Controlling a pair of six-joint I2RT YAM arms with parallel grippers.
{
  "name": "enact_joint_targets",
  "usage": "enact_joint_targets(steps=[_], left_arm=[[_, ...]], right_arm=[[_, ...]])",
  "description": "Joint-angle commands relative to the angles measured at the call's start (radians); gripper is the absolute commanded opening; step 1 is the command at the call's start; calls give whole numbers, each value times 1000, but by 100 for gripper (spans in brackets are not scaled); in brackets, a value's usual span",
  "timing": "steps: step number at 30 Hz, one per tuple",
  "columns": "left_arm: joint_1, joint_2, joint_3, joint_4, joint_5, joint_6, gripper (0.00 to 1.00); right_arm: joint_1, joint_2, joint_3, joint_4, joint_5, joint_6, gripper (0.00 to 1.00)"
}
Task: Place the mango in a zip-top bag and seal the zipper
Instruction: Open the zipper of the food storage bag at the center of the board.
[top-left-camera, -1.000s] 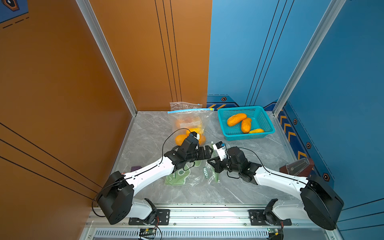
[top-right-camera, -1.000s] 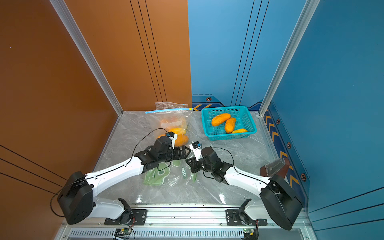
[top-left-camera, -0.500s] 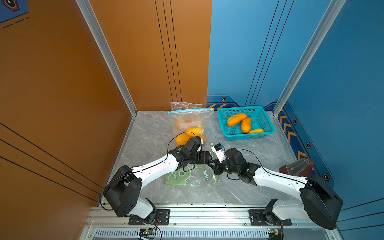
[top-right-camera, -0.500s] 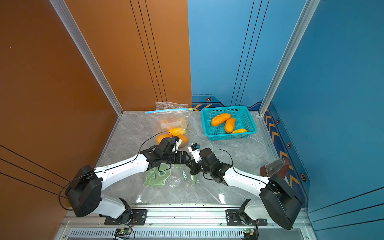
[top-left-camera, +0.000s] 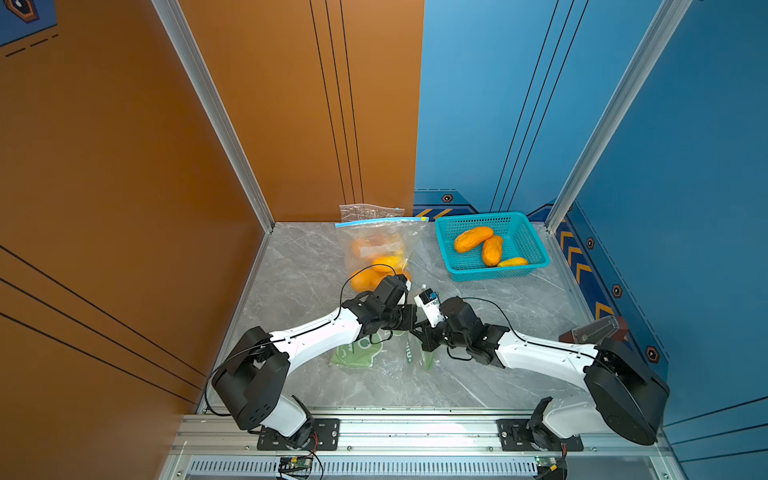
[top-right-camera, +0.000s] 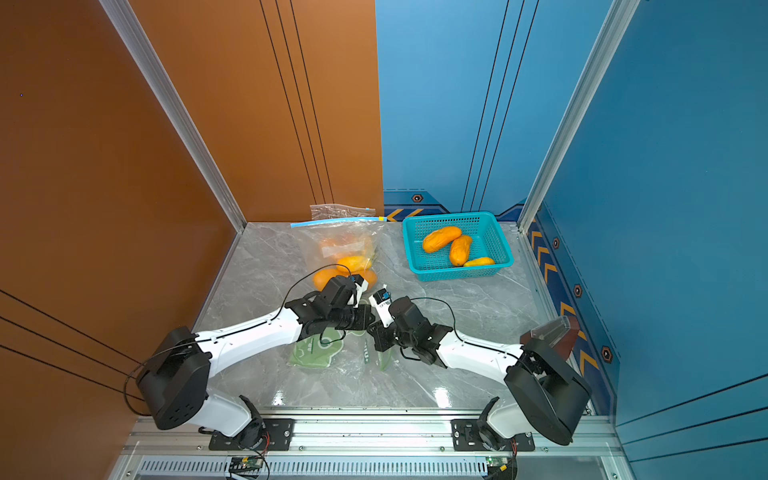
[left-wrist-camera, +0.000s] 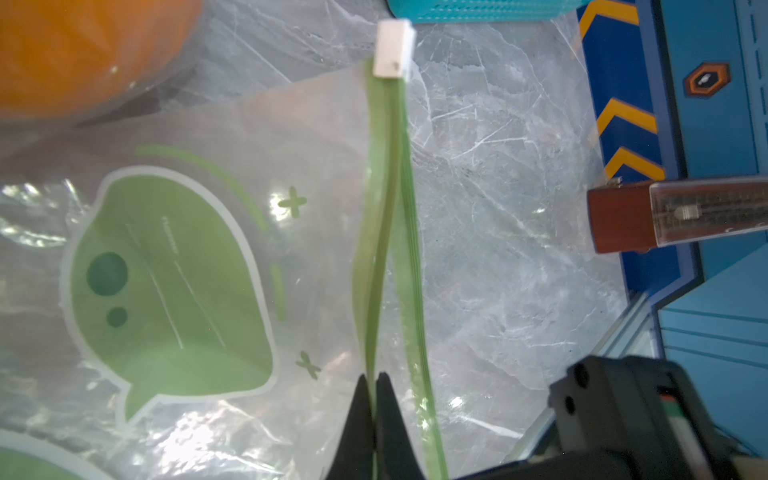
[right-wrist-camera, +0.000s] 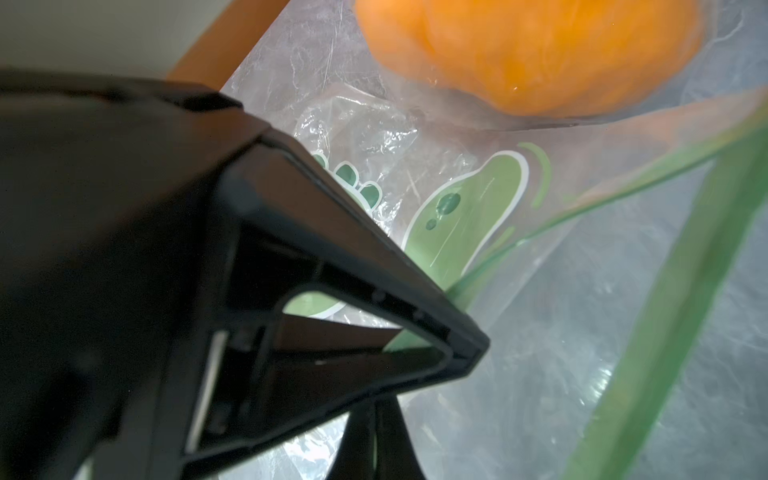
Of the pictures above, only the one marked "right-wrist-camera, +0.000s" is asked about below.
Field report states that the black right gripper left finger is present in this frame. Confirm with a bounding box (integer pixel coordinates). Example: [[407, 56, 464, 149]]
[[326, 403, 375, 480]]

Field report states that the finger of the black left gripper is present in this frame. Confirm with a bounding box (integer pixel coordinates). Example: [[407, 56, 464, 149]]
[[179, 131, 489, 479]]

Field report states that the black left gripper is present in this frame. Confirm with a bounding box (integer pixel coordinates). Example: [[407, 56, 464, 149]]
[[1, 69, 267, 479]]

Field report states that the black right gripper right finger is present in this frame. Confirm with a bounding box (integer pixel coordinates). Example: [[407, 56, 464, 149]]
[[376, 396, 426, 480]]

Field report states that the blue zipper clear bag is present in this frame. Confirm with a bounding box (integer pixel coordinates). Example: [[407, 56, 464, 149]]
[[224, 1, 767, 128]]

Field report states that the green printed zip bag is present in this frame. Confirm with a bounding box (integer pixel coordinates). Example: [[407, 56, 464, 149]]
[[245, 85, 767, 479]]

